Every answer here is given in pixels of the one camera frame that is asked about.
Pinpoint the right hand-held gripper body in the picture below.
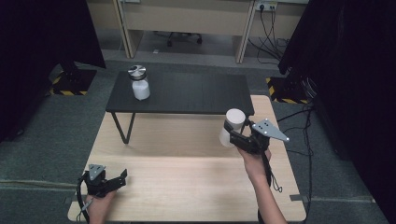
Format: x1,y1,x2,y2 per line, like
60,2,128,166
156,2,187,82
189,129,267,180
246,118,290,156

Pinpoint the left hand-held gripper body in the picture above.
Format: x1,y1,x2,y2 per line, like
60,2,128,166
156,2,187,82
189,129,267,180
81,163,110,198

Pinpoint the white jar with white lid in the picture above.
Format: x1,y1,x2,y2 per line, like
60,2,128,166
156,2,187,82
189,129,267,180
219,107,248,148

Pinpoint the black shelf with metal legs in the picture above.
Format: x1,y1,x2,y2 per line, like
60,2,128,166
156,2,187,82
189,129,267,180
105,70,256,146

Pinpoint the glass jar with silver lid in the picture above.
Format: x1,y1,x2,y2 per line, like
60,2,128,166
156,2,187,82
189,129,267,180
127,64,151,102

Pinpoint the person's left hand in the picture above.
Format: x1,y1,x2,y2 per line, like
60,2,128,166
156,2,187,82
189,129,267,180
85,189,118,224

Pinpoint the person's right hand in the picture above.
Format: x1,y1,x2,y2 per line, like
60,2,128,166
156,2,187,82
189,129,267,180
237,147,273,185

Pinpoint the black stand base striped tape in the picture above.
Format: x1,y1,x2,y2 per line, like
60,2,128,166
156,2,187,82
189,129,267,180
46,61,98,97
265,68,313,105

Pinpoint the black curtain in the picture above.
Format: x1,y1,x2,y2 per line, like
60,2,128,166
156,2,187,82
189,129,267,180
0,0,106,144
277,0,396,224

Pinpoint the black office chair base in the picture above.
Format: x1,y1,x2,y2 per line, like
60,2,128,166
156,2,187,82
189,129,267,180
153,31,204,48

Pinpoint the beige office desk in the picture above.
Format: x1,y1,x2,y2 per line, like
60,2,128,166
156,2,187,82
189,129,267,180
85,0,309,64

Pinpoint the left hand-held gripper cable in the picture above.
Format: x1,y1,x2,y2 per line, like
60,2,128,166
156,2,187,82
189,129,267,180
76,173,94,224

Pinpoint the black floor cable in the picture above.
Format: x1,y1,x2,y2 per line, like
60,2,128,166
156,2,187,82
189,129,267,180
276,105,315,123
280,108,314,217

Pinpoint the black wall socket cable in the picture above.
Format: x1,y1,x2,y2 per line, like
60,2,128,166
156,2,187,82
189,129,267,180
247,4,283,65
270,5,291,50

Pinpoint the white wall socket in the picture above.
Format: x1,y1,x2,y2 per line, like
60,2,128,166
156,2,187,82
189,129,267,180
255,0,278,12

